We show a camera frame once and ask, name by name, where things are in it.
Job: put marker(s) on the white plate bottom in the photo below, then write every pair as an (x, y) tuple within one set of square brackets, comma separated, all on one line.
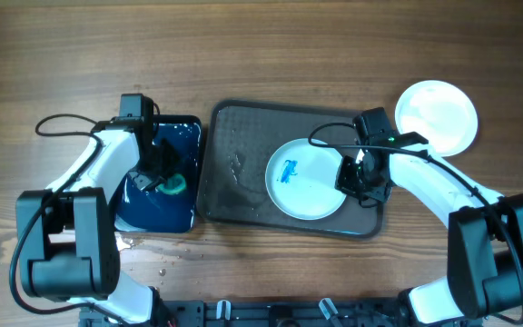
[(300, 179)]

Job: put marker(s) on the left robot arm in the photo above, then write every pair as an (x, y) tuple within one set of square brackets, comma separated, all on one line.
[(66, 255)]

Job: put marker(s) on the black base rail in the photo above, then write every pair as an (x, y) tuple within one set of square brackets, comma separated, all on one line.
[(366, 312)]

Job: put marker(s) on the green yellow sponge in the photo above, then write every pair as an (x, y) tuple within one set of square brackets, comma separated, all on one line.
[(172, 186)]

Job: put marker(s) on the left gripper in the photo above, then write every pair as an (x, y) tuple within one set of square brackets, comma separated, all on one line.
[(173, 159)]

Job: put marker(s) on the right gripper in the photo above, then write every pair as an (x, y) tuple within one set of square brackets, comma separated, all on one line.
[(344, 182)]

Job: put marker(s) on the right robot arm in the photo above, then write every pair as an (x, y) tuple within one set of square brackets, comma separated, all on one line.
[(485, 228)]

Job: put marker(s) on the black water tray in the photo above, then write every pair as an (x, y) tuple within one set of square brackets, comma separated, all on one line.
[(154, 212)]

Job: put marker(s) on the dark brown serving tray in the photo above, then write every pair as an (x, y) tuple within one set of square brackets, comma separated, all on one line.
[(242, 137)]

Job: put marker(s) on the white plate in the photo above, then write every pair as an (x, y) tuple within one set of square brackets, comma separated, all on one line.
[(300, 179), (441, 113)]

